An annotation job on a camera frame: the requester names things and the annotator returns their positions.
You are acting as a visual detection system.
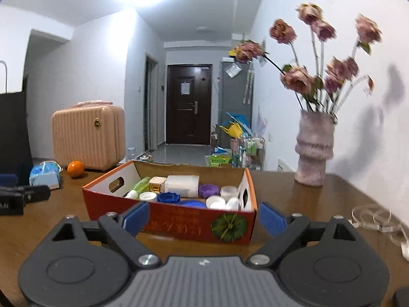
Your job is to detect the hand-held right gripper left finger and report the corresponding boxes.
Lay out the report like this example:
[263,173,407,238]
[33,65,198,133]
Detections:
[51,201,162,267]

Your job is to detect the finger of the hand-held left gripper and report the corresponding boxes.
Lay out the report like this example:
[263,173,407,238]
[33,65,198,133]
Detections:
[0,185,51,204]
[0,173,19,187]

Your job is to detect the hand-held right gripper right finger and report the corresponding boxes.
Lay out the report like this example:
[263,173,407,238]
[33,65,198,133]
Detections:
[246,201,358,267]

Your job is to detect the white yellow charger plug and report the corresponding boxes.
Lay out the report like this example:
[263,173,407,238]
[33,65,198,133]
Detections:
[149,177,167,195]

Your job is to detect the red cardboard box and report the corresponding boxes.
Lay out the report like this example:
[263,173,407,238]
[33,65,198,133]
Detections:
[82,160,258,246]

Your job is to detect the purple ribbed lid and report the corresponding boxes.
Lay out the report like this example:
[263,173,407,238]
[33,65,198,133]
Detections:
[199,184,220,198]

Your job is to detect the blue white tissue pack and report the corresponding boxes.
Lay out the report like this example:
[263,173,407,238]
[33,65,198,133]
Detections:
[29,161,63,189]

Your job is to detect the green bottle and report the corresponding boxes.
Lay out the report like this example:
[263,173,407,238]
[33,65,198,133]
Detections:
[124,177,152,199]

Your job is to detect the dark blue scalloped lid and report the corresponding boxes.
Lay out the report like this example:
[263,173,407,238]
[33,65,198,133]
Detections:
[156,192,181,203]

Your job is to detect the black paper bag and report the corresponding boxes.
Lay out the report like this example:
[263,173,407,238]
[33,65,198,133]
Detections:
[0,61,33,184]

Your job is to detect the orange fruit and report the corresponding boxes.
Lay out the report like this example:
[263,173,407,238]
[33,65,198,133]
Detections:
[67,160,85,179]

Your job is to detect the small white jar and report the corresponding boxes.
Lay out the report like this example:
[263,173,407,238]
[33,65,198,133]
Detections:
[220,185,240,199]

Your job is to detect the large white jar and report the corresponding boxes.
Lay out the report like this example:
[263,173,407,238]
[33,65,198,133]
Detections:
[164,175,199,198]

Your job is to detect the blue flat lid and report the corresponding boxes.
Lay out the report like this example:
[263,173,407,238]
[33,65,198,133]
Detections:
[175,199,207,208]

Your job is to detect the cluttered storage cart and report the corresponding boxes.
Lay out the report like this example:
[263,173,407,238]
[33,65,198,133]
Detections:
[204,112,266,170]

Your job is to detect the green packages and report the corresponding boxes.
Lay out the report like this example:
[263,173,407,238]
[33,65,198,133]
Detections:
[206,154,232,167]

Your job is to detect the pink ribbed suitcase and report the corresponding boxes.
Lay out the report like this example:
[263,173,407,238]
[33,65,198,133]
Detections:
[52,101,126,171]

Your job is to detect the pink ribbed vase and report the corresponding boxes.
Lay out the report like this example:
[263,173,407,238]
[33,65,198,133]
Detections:
[294,110,336,187]

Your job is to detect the yellow plastic watering can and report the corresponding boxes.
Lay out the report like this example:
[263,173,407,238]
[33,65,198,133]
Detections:
[220,123,243,138]

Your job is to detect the clear plastic strip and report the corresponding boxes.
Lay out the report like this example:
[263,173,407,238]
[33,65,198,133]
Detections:
[351,203,409,259]

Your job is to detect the dark brown door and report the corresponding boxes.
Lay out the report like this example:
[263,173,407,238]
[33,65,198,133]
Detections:
[166,64,213,145]

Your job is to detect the grey refrigerator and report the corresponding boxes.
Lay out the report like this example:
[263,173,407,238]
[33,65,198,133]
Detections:
[219,57,254,154]

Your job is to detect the pink artificial flowers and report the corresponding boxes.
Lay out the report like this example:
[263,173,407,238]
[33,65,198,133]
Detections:
[232,3,383,114]

